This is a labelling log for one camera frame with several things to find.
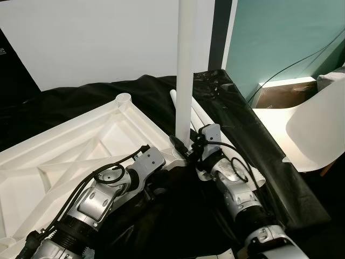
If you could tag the white wall panel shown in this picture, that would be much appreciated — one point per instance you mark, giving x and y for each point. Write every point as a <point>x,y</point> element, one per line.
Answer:
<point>97,38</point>

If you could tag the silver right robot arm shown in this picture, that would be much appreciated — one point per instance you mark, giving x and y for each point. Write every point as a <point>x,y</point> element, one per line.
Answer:
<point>237,186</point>

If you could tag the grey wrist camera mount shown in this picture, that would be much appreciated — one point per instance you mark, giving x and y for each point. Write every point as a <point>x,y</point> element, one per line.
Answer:
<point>150,162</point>
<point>211,137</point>

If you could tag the grey cushion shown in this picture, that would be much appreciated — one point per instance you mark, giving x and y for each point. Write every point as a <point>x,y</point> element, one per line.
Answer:
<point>331,81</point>

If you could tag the black vertical wall post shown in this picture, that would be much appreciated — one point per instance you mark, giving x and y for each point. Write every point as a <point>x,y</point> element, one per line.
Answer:
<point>222,32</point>

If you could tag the white plastic table top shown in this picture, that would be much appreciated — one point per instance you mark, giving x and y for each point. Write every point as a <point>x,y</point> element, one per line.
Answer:
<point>59,156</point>

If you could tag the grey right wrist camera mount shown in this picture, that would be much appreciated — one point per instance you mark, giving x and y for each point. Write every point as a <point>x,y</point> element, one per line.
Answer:
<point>211,137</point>

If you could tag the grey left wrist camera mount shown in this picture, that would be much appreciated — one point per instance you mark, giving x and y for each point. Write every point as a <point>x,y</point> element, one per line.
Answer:
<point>150,162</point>

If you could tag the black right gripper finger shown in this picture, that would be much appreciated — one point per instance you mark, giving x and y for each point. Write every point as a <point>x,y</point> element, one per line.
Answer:
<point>179,145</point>

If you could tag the white plastic chair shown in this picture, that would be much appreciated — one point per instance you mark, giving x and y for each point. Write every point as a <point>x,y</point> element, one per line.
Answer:
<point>318,129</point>

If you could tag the white plastic table leg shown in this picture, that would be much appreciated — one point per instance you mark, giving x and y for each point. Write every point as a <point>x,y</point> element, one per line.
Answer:
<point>195,123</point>
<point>186,70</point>
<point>206,114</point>
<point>173,102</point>

